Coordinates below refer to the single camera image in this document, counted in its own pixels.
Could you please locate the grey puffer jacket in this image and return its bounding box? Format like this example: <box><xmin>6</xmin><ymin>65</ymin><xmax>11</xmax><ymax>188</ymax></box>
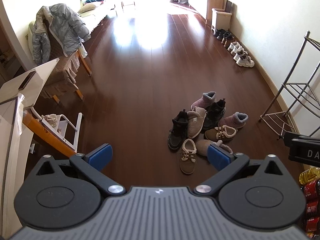
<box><xmin>31</xmin><ymin>3</ymin><xmax>92</xmax><ymax>64</ymax></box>

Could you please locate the wooden chair with skirted cover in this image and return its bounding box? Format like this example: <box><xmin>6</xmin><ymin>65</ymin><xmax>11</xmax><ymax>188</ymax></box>
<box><xmin>41</xmin><ymin>21</ymin><xmax>92</xmax><ymax>104</ymax></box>

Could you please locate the cream pillow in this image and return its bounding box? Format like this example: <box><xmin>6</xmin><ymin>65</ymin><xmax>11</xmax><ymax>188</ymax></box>
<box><xmin>79</xmin><ymin>2</ymin><xmax>103</xmax><ymax>13</ymax></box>

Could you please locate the brown fleece-lined strap shoe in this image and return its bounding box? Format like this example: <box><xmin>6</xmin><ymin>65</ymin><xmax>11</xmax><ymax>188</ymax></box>
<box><xmin>204</xmin><ymin>126</ymin><xmax>237</xmax><ymax>141</ymax></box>
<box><xmin>180</xmin><ymin>139</ymin><xmax>197</xmax><ymax>175</ymax></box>

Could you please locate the cream lidded bin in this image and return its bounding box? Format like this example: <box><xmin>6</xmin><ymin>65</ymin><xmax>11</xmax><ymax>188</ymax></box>
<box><xmin>211</xmin><ymin>8</ymin><xmax>232</xmax><ymax>33</ymax></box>

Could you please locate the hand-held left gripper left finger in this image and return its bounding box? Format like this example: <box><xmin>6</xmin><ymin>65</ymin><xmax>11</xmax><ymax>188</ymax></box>
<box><xmin>32</xmin><ymin>144</ymin><xmax>125</xmax><ymax>197</ymax></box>

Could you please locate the white step stool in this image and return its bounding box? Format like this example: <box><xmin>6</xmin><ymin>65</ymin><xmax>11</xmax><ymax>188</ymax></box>
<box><xmin>41</xmin><ymin>112</ymin><xmax>83</xmax><ymax>153</ymax></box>

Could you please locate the beige knit slipper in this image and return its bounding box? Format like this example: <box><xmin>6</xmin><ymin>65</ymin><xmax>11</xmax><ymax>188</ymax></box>
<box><xmin>196</xmin><ymin>139</ymin><xmax>233</xmax><ymax>157</ymax></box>
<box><xmin>186</xmin><ymin>106</ymin><xmax>207</xmax><ymax>139</ymax></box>

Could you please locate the dark smartphone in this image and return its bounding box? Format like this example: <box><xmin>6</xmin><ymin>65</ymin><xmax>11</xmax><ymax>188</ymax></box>
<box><xmin>18</xmin><ymin>71</ymin><xmax>37</xmax><ymax>90</ymax></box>

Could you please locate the yellow cooking oil bottle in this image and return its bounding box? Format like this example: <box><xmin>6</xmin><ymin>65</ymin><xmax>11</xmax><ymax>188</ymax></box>
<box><xmin>299</xmin><ymin>167</ymin><xmax>320</xmax><ymax>186</ymax></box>

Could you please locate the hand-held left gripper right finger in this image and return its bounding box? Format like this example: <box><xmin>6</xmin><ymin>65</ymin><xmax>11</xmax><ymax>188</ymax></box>
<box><xmin>194</xmin><ymin>144</ymin><xmax>285</xmax><ymax>197</ymax></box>

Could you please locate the black high-top boot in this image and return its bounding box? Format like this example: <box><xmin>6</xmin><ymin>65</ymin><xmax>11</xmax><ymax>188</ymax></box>
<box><xmin>202</xmin><ymin>99</ymin><xmax>226</xmax><ymax>130</ymax></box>
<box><xmin>167</xmin><ymin>110</ymin><xmax>188</xmax><ymax>151</ymax></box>

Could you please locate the white cabinet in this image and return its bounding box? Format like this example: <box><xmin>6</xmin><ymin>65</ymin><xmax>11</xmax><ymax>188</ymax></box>
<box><xmin>0</xmin><ymin>94</ymin><xmax>34</xmax><ymax>240</ymax></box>

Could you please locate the pink knit slipper boot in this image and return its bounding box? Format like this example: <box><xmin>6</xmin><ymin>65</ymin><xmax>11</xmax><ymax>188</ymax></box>
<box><xmin>220</xmin><ymin>112</ymin><xmax>249</xmax><ymax>130</ymax></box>
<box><xmin>191</xmin><ymin>92</ymin><xmax>217</xmax><ymax>110</ymax></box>

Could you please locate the cream sofa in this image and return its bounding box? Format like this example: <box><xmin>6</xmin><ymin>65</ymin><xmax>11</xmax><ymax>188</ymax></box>
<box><xmin>75</xmin><ymin>0</ymin><xmax>118</xmax><ymax>30</ymax></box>

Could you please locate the orange wooden board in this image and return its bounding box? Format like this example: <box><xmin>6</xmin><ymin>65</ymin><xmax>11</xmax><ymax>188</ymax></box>
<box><xmin>22</xmin><ymin>110</ymin><xmax>77</xmax><ymax>157</ymax></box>

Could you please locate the beige crumpled cloth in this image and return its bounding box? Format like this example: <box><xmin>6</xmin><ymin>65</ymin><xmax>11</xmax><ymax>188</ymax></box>
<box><xmin>41</xmin><ymin>114</ymin><xmax>58</xmax><ymax>127</ymax></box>

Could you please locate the row of assorted sneakers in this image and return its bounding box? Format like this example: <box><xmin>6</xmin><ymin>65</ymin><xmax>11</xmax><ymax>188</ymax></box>
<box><xmin>213</xmin><ymin>29</ymin><xmax>255</xmax><ymax>67</ymax></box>

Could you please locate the white table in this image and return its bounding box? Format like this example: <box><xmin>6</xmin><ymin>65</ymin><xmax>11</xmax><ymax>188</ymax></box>
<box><xmin>0</xmin><ymin>57</ymin><xmax>60</xmax><ymax>120</ymax></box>

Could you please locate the light wooden tv cabinet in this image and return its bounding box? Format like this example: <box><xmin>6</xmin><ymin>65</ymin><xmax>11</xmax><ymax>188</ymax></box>
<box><xmin>187</xmin><ymin>0</ymin><xmax>224</xmax><ymax>19</ymax></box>

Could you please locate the metal corner shoe rack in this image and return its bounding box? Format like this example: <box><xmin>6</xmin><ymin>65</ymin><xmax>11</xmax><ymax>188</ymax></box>
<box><xmin>259</xmin><ymin>31</ymin><xmax>320</xmax><ymax>140</ymax></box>

